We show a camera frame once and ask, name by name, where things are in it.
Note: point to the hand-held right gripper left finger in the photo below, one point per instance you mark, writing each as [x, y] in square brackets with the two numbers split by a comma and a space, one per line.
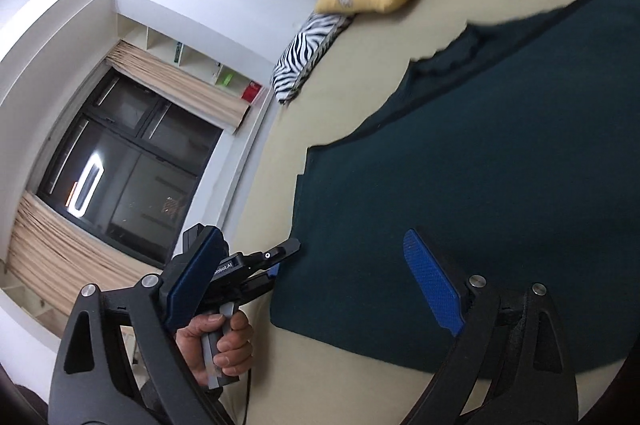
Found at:
[192, 280]

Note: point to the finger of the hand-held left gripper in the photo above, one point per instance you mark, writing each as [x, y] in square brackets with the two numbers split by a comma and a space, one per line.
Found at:
[260, 285]
[277, 251]

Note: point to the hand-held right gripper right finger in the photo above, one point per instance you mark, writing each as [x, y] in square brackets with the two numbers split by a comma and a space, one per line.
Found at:
[435, 285]

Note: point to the dark green sweater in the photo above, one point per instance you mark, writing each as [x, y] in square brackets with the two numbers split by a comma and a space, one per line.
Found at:
[475, 185]

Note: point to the person's left hand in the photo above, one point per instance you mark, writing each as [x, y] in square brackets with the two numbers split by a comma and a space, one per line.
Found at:
[237, 345]

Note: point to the white window ledge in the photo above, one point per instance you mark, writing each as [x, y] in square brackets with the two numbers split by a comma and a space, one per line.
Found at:
[250, 145]

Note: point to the dark window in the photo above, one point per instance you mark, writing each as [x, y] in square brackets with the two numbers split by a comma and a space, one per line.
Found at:
[135, 165]

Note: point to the red box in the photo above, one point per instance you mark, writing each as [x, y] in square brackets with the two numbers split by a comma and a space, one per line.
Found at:
[251, 91]

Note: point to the green shelf item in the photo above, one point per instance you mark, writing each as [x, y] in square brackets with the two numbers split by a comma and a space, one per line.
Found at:
[226, 79]

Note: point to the bed with beige sheet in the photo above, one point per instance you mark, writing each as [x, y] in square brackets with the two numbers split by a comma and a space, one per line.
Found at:
[350, 70]

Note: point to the zebra striped pillow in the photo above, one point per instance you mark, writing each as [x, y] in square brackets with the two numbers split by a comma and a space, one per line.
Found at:
[305, 50]

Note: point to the white wall shelf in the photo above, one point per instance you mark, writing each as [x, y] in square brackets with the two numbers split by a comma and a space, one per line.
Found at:
[190, 55]

